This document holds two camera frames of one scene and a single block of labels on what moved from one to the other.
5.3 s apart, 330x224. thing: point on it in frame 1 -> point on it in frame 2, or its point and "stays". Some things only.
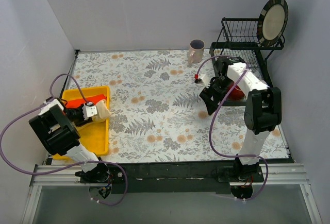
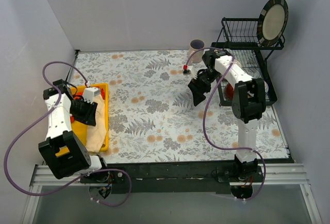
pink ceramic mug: [196, 51] stays
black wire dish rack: [237, 37] stays
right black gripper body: [213, 92] -> [200, 84]
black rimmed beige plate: [272, 21] stays
